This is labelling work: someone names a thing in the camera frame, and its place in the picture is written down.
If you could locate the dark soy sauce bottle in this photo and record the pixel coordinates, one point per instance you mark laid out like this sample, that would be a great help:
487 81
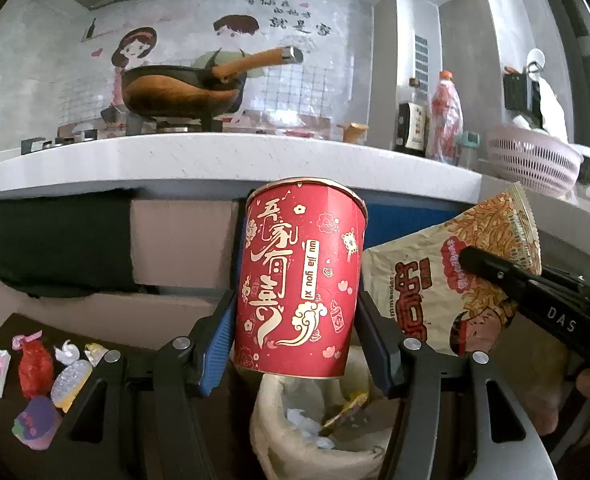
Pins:
412 119

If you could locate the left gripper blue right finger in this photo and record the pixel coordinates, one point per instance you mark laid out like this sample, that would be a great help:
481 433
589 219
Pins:
380 345

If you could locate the pink candy stick wrapper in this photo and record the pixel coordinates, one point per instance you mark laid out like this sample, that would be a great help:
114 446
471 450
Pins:
19 340

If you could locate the gas stove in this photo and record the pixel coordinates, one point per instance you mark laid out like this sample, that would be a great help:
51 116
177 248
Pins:
115 122

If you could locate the brown wok with wooden handle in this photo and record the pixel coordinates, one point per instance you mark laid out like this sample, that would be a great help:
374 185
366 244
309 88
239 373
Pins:
196 92

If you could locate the pink plastic colander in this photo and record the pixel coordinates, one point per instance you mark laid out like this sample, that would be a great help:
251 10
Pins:
539 162

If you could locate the red plastic bag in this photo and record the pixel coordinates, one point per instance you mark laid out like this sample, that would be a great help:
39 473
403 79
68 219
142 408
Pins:
36 370

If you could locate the white kitchen countertop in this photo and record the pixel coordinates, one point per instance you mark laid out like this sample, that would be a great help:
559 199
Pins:
151 161

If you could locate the yellow nabati wafer wrapper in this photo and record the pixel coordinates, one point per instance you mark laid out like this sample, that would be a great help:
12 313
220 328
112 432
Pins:
340 414

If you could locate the trash bin with plastic liner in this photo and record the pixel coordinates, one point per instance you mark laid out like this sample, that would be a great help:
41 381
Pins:
360 444

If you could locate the black knife holder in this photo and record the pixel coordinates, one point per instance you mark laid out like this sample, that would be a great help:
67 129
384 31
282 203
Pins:
522 95

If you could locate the noodle snack bag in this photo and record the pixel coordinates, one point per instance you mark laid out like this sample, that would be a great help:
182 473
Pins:
417 280

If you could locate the silver foil snack wrapper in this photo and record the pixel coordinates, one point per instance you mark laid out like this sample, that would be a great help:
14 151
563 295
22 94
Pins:
94 353

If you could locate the small orange cup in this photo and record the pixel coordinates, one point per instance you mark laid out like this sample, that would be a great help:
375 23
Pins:
355 133

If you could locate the small teal timer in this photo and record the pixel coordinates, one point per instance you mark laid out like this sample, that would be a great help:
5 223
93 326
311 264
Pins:
468 146

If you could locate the blue hanging towel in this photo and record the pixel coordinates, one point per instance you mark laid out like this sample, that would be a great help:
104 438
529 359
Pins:
405 224

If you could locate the person's right hand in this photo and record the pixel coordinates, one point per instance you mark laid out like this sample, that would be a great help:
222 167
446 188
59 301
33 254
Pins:
561 413

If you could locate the pink purple sponge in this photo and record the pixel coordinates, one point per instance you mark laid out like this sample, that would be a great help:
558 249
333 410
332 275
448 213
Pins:
37 424

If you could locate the red plastic bottle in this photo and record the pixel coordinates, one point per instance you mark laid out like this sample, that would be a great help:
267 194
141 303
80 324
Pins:
445 121

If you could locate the white crumpled paper scrap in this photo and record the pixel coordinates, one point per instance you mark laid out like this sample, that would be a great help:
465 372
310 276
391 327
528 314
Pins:
67 353

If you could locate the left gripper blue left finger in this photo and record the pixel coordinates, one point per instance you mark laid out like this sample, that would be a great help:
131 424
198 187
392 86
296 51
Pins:
215 343

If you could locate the white and blue plastic bag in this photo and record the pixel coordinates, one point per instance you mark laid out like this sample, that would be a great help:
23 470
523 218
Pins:
309 429

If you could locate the black hanging cloth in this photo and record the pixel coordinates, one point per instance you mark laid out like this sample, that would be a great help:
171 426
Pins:
67 246

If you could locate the red paper cup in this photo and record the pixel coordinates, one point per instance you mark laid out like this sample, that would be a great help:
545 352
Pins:
305 346

